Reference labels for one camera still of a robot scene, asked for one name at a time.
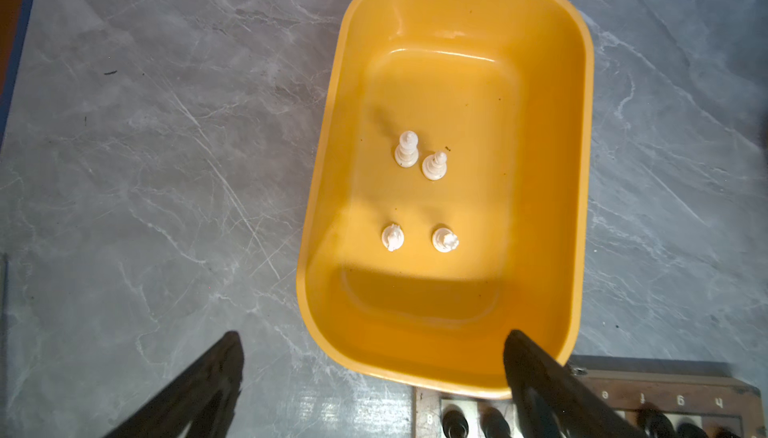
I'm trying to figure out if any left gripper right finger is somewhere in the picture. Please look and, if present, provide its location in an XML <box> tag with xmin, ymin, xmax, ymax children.
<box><xmin>503</xmin><ymin>330</ymin><xmax>645</xmax><ymax>437</ymax></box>

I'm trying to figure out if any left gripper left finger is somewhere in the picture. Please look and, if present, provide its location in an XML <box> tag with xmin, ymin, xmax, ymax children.
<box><xmin>107</xmin><ymin>331</ymin><xmax>244</xmax><ymax>437</ymax></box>

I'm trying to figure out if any wooden chess board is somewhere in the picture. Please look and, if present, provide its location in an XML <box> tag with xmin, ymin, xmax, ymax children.
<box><xmin>411</xmin><ymin>355</ymin><xmax>768</xmax><ymax>438</ymax></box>

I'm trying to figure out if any white knight in tray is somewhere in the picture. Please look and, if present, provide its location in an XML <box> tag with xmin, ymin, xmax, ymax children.
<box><xmin>381</xmin><ymin>223</ymin><xmax>405</xmax><ymax>252</ymax></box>
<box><xmin>432</xmin><ymin>227</ymin><xmax>460</xmax><ymax>253</ymax></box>

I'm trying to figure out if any yellow plastic tray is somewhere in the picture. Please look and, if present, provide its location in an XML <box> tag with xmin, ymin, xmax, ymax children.
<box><xmin>296</xmin><ymin>0</ymin><xmax>594</xmax><ymax>399</ymax></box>

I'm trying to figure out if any white bishop in tray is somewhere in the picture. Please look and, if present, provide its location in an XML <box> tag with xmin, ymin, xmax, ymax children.
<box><xmin>421</xmin><ymin>151</ymin><xmax>447</xmax><ymax>181</ymax></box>

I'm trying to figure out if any white king in tray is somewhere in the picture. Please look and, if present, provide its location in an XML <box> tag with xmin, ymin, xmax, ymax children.
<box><xmin>394</xmin><ymin>130</ymin><xmax>419</xmax><ymax>168</ymax></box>

